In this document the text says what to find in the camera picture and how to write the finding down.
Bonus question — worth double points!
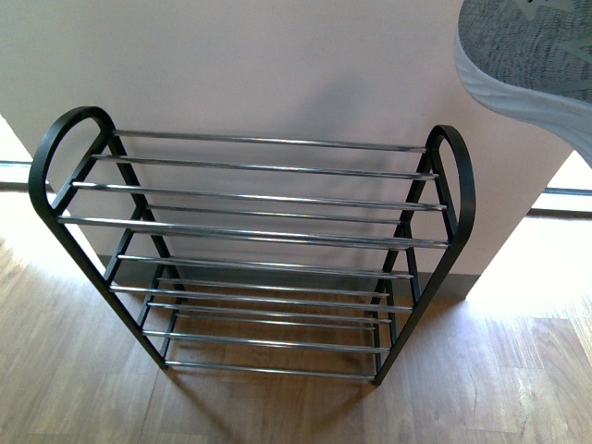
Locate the grey knit sneaker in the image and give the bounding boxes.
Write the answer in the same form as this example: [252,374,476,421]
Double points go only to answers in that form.
[454,1,591,162]

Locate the black metal shoe rack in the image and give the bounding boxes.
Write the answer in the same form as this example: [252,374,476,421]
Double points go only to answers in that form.
[29,106,476,384]

